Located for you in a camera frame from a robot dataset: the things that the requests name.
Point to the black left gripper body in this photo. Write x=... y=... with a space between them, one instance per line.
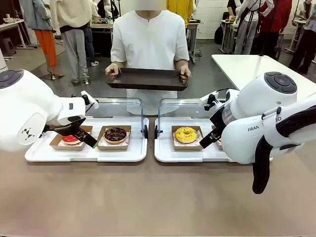
x=75 y=123

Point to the left gripper black green finger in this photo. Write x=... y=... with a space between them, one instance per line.
x=85 y=138
x=65 y=133

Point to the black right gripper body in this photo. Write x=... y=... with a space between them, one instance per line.
x=218 y=121

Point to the red glazed donut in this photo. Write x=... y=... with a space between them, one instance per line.
x=69 y=140

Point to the cardboard box of red donut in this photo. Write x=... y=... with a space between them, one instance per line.
x=59 y=145

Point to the dark brown serving tray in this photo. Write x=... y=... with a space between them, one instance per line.
x=148 y=77

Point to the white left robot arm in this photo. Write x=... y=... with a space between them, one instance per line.
x=24 y=111

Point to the person's right forearm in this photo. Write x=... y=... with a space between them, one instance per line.
x=118 y=63

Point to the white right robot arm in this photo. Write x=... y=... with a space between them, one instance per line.
x=247 y=138

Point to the person's left forearm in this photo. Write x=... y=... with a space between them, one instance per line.
x=181 y=63

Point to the cardboard box of yellow donut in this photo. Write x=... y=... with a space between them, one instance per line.
x=187 y=147

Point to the yellow sprinkled donut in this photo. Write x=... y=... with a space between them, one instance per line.
x=186 y=135

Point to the cardboard box of chocolate donut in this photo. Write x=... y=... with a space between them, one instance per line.
x=112 y=147

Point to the chocolate glazed donut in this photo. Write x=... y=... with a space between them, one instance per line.
x=114 y=135

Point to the person in cream top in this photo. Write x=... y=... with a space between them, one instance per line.
x=74 y=44

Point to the person in dark jeans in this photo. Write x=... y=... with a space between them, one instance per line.
x=90 y=44

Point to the person with black apron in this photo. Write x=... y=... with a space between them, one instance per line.
x=244 y=29

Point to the person in white shirt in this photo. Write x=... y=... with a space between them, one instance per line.
x=148 y=37

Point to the person in black trousers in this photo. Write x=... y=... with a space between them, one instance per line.
x=303 y=49

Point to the person in yellow top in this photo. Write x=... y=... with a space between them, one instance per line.
x=182 y=10

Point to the person in red top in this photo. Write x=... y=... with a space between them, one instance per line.
x=279 y=19

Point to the person's left hand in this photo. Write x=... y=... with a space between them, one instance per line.
x=185 y=72

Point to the person's right hand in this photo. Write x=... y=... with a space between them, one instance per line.
x=112 y=70

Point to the white printed paper liner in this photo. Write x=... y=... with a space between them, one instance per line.
x=178 y=144
x=101 y=143

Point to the white display tray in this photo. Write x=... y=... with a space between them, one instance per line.
x=165 y=150
x=116 y=155

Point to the clear plastic tray lid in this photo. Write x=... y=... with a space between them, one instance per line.
x=118 y=108
x=182 y=108

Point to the black hinge knob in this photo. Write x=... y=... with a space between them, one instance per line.
x=146 y=132
x=156 y=132

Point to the white rectangular table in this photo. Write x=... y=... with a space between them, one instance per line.
x=237 y=66

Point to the figure with orange trousers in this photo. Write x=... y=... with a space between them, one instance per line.
x=47 y=42

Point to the black hanging bag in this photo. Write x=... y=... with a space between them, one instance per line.
x=218 y=34

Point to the grey plastic stool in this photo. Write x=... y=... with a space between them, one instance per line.
x=9 y=47

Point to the white background desk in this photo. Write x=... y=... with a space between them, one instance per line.
x=12 y=24

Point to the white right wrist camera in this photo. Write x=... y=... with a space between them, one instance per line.
x=206 y=98

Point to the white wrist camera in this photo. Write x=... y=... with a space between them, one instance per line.
x=206 y=98
x=90 y=99

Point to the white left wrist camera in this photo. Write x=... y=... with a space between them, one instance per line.
x=90 y=99

